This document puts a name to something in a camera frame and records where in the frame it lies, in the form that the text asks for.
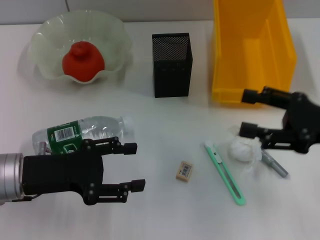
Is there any left gripper cable with plug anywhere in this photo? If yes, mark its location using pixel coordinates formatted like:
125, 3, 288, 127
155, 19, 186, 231
9, 141, 51, 202

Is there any red-orange bumpy orange fruit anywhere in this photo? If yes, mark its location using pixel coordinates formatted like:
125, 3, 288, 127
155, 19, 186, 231
61, 41, 106, 83

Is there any beige eraser with barcode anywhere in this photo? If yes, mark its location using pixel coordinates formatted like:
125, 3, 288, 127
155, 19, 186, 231
175, 160, 194, 181

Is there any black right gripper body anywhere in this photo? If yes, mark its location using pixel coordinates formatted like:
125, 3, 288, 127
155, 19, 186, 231
283, 92, 320, 154

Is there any yellow plastic storage bin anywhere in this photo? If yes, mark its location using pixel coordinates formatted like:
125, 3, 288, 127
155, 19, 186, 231
211, 0, 298, 105

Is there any white paper ball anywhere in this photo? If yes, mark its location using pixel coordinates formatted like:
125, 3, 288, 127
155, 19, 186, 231
227, 134, 263, 177

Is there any pale green wavy fruit plate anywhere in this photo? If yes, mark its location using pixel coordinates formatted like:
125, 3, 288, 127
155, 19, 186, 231
26, 9, 133, 85

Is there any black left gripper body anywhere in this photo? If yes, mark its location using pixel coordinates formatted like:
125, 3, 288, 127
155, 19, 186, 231
23, 139, 105, 206

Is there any mint green utility knife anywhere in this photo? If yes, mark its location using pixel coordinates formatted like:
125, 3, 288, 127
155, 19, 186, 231
203, 141, 246, 206

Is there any clear green-label water bottle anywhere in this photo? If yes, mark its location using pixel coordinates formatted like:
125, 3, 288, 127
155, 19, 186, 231
31, 114, 136, 156

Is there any grey glitter pen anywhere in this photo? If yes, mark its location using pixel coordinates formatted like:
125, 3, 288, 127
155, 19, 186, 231
228, 125, 290, 179

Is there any black mesh pen holder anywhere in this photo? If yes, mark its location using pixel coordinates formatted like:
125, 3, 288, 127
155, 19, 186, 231
151, 32, 194, 99

